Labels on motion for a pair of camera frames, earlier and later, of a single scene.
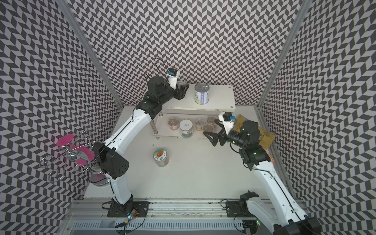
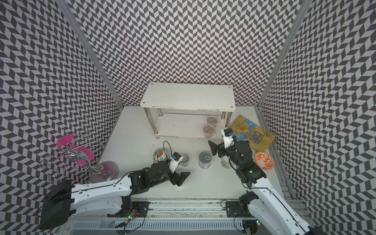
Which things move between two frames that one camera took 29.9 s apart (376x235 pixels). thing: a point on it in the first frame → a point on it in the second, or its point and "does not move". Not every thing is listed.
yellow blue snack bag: x=266 y=138 does not move
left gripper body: x=170 y=93 → x=167 y=177
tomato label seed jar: x=160 y=156 does not move
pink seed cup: x=210 y=120 does not move
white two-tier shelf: x=196 y=112 does not move
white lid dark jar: x=186 y=128 → x=225 y=162
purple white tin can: x=201 y=93 → x=204 y=159
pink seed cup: x=208 y=128 does not move
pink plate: x=64 y=140 does not move
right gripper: x=222 y=135 → x=213 y=147
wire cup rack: x=79 y=152 does not move
